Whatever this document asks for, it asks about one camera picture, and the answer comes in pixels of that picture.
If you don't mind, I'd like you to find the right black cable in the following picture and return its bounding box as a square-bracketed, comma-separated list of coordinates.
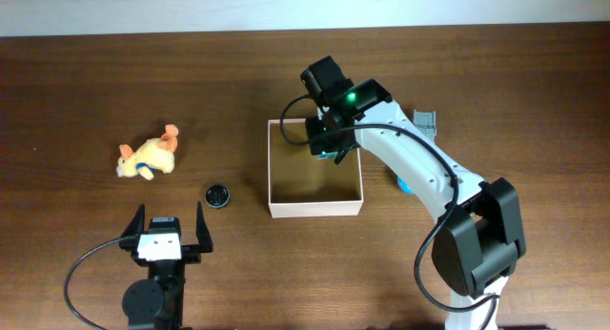
[278, 93, 501, 314]

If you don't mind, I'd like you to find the blue toy ball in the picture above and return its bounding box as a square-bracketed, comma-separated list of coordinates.
[397, 177, 414, 195]

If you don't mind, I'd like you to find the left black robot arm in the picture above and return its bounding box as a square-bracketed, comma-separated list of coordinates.
[119, 204, 214, 330]

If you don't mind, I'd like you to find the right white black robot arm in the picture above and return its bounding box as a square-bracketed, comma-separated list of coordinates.
[300, 56, 526, 329]

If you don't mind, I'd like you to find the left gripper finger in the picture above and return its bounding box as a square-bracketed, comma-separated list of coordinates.
[121, 204, 145, 237]
[195, 201, 213, 247]

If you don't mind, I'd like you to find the yellow grey toy truck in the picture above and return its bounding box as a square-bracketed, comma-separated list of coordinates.
[414, 110, 437, 142]

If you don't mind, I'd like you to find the black cable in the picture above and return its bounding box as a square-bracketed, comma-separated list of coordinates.
[278, 93, 501, 314]
[63, 236, 130, 330]

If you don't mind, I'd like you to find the left black cable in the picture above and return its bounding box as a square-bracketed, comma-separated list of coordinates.
[63, 236, 130, 330]

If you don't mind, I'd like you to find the multicolour puzzle cube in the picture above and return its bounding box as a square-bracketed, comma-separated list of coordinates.
[318, 152, 336, 160]

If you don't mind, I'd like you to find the white open cardboard box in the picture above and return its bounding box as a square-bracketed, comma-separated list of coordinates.
[267, 119, 364, 218]

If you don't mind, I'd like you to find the black round puck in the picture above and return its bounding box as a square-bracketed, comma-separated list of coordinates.
[204, 184, 231, 209]

